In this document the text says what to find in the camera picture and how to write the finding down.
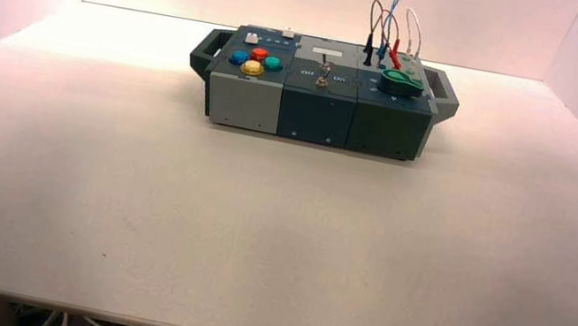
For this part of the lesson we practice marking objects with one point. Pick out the blue push button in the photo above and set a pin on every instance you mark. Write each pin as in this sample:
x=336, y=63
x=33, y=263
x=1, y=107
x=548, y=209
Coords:
x=239, y=56

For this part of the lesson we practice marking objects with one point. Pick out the metal toggle switch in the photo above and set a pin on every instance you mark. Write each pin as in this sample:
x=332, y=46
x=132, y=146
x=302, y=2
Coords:
x=324, y=72

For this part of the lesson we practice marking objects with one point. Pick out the yellow push button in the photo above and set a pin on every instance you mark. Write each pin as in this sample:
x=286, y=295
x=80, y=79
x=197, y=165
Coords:
x=252, y=68

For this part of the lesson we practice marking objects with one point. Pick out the white rocker switch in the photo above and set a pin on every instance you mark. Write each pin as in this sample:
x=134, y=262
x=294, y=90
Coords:
x=252, y=38

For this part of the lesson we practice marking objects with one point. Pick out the grey green task box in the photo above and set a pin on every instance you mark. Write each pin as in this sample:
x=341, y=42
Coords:
x=317, y=113

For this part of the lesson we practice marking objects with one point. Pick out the teal push button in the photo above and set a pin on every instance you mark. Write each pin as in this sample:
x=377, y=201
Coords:
x=273, y=63

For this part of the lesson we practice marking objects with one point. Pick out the red push button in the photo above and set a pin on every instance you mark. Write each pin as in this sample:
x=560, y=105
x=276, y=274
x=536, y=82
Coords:
x=259, y=53

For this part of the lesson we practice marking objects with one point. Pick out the green rotary knob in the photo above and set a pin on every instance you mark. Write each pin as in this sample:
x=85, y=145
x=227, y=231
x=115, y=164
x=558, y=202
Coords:
x=401, y=83

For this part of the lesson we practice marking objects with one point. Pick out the small white slide switch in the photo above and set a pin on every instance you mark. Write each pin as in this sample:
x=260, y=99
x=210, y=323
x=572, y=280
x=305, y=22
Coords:
x=288, y=33

